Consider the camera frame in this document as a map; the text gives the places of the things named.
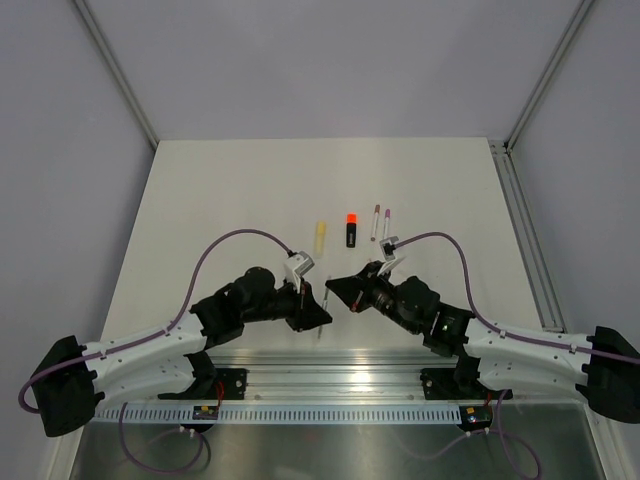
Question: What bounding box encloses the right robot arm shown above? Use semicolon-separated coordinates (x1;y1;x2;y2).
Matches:
325;261;639;424

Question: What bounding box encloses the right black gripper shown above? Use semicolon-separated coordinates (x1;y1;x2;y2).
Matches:
327;263;419;336

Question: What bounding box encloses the yellow highlighter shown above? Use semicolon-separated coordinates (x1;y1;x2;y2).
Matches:
314;221;327;259

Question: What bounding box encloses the left frame post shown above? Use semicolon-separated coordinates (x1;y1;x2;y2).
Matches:
70;0;160;151

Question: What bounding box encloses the brown capped white pen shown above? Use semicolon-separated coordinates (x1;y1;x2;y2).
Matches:
370;204;381;242

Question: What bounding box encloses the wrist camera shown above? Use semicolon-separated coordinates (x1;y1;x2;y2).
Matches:
283;251;315;293
377;236;404;277

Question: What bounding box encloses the right side aluminium rail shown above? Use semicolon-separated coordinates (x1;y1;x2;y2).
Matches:
488;140;566;332

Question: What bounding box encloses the black orange highlighter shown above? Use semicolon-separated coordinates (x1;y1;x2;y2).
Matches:
345;213;358;249

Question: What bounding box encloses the purple white pen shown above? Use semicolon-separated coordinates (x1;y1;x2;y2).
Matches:
381;209;391;240

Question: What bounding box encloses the right circuit board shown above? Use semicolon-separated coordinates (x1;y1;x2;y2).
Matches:
459;405;493;431

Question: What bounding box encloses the white cable duct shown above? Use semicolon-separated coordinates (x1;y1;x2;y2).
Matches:
94;403;460;425

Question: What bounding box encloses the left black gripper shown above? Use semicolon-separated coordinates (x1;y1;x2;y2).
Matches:
242;274;332;330

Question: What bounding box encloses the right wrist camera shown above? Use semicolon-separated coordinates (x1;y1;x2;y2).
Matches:
377;236;404;277

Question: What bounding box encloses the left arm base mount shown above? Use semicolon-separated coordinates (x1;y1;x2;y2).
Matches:
157;351;248;400

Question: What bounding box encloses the purple cable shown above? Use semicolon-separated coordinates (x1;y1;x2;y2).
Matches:
18;228;294;414
394;231;640;361

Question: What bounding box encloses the green white pen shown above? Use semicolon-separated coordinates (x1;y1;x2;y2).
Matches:
316;275;332;341

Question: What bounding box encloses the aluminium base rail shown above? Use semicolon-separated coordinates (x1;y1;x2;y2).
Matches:
207;348;457;396

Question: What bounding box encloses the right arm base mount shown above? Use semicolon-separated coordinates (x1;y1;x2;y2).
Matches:
420;354;513;400

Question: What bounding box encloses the right frame post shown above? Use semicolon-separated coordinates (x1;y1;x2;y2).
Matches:
504;0;599;153

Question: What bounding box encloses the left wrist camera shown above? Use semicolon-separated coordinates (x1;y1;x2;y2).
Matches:
283;251;315;293

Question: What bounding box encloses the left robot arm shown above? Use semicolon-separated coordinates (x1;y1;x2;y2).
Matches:
32;267;332;438

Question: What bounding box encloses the circuit board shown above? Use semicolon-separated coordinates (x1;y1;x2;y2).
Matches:
459;405;493;431
193;405;219;421

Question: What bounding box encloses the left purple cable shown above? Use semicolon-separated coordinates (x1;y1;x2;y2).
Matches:
18;228;294;414

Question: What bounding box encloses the left circuit board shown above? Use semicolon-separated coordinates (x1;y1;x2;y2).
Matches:
193;405;219;421

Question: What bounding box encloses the frame post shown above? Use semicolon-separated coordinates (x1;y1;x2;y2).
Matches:
504;0;599;153
70;0;160;151

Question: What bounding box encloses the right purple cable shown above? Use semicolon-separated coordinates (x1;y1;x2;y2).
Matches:
394;231;640;361

